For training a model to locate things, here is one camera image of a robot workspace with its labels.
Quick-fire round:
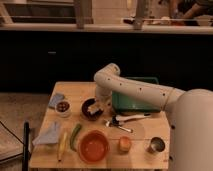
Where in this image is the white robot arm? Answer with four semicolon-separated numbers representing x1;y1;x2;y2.
94;63;213;171

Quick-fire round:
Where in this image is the white spoon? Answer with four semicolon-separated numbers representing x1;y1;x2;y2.
115;114;151;122

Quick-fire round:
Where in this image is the wooden table board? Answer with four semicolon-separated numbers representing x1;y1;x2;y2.
30;82;170;169

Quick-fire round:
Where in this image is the green pepper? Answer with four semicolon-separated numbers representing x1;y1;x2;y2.
70;123;82;152

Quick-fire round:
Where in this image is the purple bowl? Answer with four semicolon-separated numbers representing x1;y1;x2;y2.
81;98;103;121

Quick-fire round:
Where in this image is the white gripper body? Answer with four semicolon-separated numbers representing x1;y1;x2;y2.
95;87;111;106

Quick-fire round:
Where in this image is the grey blue cloth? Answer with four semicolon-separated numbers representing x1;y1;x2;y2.
33;122;61;145

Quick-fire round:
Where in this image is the green tray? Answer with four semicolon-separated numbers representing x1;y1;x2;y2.
112;77;160;113

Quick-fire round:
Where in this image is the orange round fruit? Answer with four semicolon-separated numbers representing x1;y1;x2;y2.
119;136;132;153

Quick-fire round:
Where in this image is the light rectangular eraser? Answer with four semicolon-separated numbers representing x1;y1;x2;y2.
90;103;101;113

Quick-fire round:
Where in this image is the white cup with dark contents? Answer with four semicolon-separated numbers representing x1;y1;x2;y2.
55;100;71;117

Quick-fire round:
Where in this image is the black pole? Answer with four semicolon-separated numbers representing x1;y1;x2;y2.
22;122;30;171

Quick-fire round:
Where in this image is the orange bowl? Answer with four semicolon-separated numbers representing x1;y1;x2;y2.
78;130;110;164

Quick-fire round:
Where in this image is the metal cup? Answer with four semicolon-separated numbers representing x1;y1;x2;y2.
147;137;166;154

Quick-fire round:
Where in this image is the yellow corn cob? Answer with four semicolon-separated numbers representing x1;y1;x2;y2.
57;132;68;162

